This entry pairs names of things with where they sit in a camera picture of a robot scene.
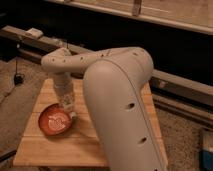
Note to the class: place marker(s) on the small white box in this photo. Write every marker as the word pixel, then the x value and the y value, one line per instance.
pixel 34 33

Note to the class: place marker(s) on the blue container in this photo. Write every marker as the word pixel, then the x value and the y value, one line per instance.
pixel 206 159

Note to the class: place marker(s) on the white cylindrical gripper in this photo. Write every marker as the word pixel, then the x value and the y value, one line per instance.
pixel 62 86

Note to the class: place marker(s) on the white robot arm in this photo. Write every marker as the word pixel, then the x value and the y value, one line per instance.
pixel 112 83

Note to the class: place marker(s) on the wooden board table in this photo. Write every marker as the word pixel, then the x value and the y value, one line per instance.
pixel 76 148

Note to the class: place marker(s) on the red ceramic bowl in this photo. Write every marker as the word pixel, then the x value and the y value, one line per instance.
pixel 53 120

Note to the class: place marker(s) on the wooden beam rail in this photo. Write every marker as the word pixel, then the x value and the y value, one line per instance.
pixel 189 90

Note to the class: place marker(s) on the small white bottle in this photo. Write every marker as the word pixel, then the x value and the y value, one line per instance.
pixel 69 109

